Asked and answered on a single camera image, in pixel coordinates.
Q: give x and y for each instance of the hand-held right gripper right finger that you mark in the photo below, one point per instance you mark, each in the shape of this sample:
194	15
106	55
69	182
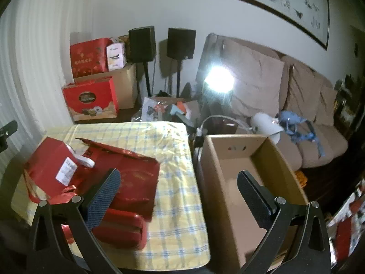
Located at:
253	197

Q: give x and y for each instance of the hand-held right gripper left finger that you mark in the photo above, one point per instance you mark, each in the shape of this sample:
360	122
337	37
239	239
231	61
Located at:
104	197

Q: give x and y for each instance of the cardboard box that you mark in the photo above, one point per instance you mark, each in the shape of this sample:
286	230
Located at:
228	177

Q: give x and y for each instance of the large dark red paper bag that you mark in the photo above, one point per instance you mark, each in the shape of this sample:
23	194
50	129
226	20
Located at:
137	182

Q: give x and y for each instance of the red rounded tin case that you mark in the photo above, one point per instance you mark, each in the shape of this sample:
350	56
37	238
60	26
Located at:
122	228

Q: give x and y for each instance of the white lint brush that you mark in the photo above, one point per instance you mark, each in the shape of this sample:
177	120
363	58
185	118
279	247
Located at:
85	160

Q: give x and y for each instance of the red foil pouch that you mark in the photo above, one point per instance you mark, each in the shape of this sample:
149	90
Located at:
114	149

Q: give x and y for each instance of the small labelled red gift bag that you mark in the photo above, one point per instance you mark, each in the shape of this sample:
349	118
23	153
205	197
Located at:
45	165

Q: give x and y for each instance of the orange plastic crate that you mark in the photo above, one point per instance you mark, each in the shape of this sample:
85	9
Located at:
301	178

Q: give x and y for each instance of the white dome-shaped device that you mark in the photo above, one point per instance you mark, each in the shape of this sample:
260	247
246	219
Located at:
265	125

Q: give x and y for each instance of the yellow checked tablecloth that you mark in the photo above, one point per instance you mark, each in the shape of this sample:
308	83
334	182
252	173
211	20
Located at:
176	205

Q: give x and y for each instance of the beige sofa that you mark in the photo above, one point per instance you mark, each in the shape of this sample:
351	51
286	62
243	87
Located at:
313	145

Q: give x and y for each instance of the red chocolate gift bag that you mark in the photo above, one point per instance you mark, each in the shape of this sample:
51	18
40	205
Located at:
91	100

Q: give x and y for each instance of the printed paper bag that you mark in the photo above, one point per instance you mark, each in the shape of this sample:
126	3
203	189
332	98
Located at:
348	225

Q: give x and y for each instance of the carton of assorted clutter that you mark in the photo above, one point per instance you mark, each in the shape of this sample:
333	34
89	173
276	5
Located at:
171	110

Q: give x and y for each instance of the red patterned gift box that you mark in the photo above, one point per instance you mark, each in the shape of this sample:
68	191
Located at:
88	57

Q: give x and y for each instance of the large brown carton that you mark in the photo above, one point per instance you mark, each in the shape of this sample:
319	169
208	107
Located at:
125	85

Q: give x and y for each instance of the medium beige sofa cushion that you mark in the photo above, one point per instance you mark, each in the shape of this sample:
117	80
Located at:
303	94

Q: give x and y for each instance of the small beige sofa cushion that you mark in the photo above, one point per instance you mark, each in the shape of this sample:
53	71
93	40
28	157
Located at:
326	105

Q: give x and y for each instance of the large beige sofa cushion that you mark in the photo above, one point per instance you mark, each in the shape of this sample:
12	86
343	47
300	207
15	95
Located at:
256	77

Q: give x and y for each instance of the bright lamp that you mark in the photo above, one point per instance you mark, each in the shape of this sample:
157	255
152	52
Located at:
219	80

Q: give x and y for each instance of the cluttered dark shelf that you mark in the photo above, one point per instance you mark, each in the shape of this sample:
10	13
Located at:
349	105

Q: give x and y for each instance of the small white printed box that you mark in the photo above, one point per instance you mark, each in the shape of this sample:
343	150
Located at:
116	55

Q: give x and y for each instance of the black speaker on stand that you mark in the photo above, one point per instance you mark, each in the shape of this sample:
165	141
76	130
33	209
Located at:
181	44
141	44

